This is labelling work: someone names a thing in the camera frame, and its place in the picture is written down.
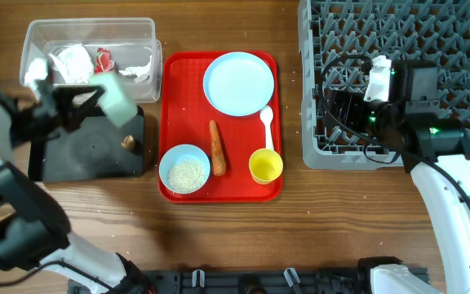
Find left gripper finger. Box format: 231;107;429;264
60;103;104;132
52;85;105;109

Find green bowl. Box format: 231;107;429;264
89;72;137;128

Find red snack wrapper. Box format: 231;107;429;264
94;48;115;74

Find brown food scrap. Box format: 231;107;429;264
121;135;136;151

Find small white tissue piece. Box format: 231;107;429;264
117;55;153;82

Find yellow cup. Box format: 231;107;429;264
249;149;283;185

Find light blue plate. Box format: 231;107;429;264
202;51;275;117

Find blue bowl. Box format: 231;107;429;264
159;144;211;194

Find white rice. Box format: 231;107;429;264
168;158;206;193

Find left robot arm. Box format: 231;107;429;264
0;82;157;293

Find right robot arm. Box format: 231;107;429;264
319;55;470;293

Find black waste tray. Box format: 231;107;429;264
28;108;144;183

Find grey dishwasher rack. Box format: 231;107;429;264
297;0;470;170

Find clear plastic bin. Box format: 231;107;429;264
19;17;162;104

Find white plastic spoon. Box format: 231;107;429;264
259;105;274;150

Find red serving tray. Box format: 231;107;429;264
158;51;283;203

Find orange carrot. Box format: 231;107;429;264
209;120;227;176

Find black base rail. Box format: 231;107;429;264
67;268;431;294

